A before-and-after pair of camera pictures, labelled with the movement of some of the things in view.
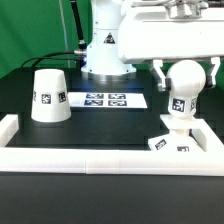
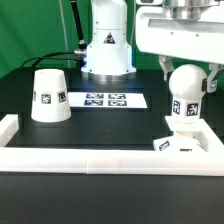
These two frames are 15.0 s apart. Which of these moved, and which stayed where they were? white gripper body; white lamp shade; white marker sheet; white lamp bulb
Moved: white lamp bulb
Stayed: white lamp shade; white marker sheet; white gripper body
